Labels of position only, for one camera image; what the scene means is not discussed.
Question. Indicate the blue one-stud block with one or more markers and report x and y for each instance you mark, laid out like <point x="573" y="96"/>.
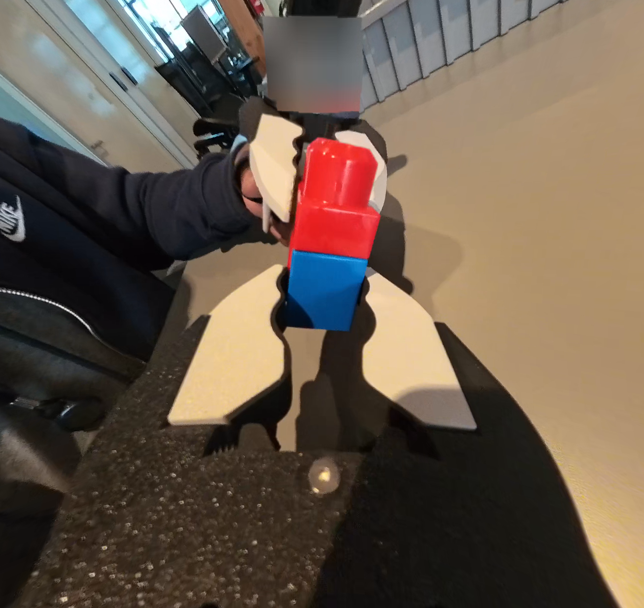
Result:
<point x="324" y="286"/>

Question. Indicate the person's dark jacket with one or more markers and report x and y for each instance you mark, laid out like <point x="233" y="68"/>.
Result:
<point x="50" y="276"/>

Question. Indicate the red one-stud block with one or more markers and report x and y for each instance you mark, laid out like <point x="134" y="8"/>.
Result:
<point x="332" y="226"/>

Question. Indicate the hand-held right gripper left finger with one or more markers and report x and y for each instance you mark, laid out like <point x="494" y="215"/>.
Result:
<point x="236" y="361"/>

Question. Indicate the person's left forearm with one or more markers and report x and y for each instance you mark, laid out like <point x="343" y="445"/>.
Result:
<point x="191" y="206"/>

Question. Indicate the dark office chair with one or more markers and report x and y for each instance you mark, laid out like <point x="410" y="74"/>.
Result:
<point x="50" y="366"/>

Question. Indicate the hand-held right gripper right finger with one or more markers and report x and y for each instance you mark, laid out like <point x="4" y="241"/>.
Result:
<point x="412" y="361"/>

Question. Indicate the black office chair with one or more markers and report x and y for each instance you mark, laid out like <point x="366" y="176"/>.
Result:
<point x="216" y="135"/>

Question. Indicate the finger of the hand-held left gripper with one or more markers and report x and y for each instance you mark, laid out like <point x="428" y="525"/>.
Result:
<point x="274" y="165"/>
<point x="357" y="138"/>

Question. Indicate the blue plastic bin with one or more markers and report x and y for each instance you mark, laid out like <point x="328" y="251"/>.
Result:
<point x="427" y="30"/>

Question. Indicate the person's left hand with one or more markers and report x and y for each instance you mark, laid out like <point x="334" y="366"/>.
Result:
<point x="250" y="190"/>

